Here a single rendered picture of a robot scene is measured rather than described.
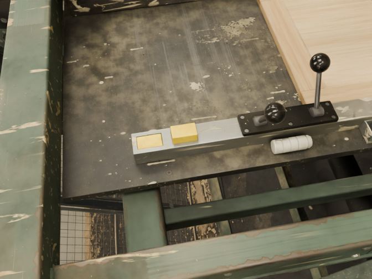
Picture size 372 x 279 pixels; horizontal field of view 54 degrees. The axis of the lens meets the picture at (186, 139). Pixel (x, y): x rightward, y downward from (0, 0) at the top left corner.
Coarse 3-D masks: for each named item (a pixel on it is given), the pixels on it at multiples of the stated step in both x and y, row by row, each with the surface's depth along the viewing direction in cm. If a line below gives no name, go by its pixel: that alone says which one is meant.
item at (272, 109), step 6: (276, 102) 63; (270, 108) 63; (276, 108) 62; (282, 108) 63; (264, 114) 64; (270, 114) 63; (276, 114) 62; (282, 114) 62; (252, 120) 75; (258, 120) 73; (264, 120) 70; (270, 120) 63; (276, 120) 63; (282, 120) 63
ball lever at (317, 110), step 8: (312, 56) 70; (320, 56) 69; (328, 56) 69; (312, 64) 70; (320, 64) 69; (328, 64) 69; (320, 72) 70; (320, 80) 72; (320, 88) 72; (312, 112) 74; (320, 112) 74
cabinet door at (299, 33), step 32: (256, 0) 103; (288, 0) 100; (320, 0) 100; (352, 0) 100; (288, 32) 93; (320, 32) 93; (352, 32) 93; (288, 64) 87; (352, 64) 87; (320, 96) 82; (352, 96) 81
